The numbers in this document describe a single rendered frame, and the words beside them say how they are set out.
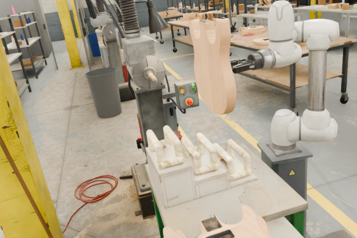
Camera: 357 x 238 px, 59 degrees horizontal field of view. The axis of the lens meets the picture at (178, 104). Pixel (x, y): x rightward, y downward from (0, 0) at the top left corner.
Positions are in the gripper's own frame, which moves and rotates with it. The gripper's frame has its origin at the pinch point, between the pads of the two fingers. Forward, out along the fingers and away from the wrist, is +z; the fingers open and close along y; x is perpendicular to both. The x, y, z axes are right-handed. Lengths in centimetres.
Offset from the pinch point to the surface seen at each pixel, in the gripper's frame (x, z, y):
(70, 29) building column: -39, 70, 817
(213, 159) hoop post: -37.4, 9.8, -9.1
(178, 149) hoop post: -27.6, 25.1, -9.2
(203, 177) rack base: -42.9, 16.4, -11.6
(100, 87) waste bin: -93, 40, 358
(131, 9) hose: 26, 18, 86
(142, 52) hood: 0, 19, 70
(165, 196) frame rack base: -46, 35, -13
